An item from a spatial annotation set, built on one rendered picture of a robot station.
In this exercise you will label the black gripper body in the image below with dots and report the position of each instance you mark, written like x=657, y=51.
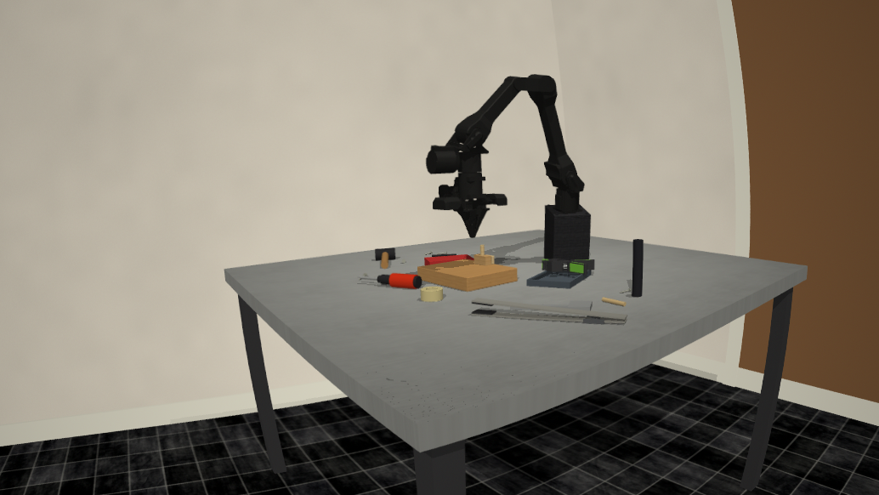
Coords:
x=470, y=187

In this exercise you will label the black mallet with wooden handle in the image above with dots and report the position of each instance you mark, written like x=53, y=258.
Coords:
x=384, y=254

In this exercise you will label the red open tray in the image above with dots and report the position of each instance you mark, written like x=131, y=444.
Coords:
x=442, y=259

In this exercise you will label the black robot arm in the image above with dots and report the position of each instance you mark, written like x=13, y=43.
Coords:
x=475, y=129

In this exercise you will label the light wooden board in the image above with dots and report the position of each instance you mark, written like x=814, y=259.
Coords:
x=465, y=275

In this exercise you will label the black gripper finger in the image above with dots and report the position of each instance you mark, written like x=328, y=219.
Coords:
x=469, y=219
x=479, y=217

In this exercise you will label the red screwdriver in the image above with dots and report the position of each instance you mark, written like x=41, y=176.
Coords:
x=397, y=280

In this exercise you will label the tan short cylinder with hole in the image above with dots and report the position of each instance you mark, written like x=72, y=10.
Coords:
x=431, y=294

